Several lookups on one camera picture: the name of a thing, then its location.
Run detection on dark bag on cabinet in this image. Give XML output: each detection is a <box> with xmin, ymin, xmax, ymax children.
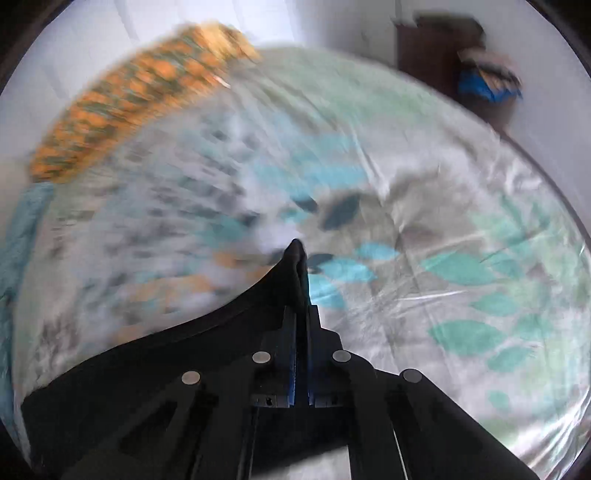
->
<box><xmin>414</xmin><ymin>11</ymin><xmax>485</xmax><ymax>47</ymax></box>

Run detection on orange patterned pillow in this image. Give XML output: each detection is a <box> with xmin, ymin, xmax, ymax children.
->
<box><xmin>28</xmin><ymin>23</ymin><xmax>262</xmax><ymax>183</ymax></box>

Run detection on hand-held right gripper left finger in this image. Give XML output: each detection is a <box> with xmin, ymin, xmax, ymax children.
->
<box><xmin>60</xmin><ymin>305</ymin><xmax>297</xmax><ymax>480</ymax></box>

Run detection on dark wooden cabinet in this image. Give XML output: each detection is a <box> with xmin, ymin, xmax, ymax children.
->
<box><xmin>396</xmin><ymin>23</ymin><xmax>515</xmax><ymax>134</ymax></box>

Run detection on black pants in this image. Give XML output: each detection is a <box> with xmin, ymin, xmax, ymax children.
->
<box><xmin>21</xmin><ymin>239</ymin><xmax>310</xmax><ymax>467</ymax></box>

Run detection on blue patterned pillow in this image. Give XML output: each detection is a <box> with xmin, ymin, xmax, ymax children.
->
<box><xmin>0</xmin><ymin>182</ymin><xmax>54</xmax><ymax>301</ymax></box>

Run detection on pile of folded clothes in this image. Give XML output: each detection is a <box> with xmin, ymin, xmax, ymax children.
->
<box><xmin>456</xmin><ymin>48</ymin><xmax>526</xmax><ymax>106</ymax></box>

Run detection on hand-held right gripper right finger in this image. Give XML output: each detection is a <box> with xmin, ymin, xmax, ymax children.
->
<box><xmin>307</xmin><ymin>305</ymin><xmax>541</xmax><ymax>480</ymax></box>

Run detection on bed with patterned cover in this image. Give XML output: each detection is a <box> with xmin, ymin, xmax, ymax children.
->
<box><xmin>0</xmin><ymin>46</ymin><xmax>591</xmax><ymax>480</ymax></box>

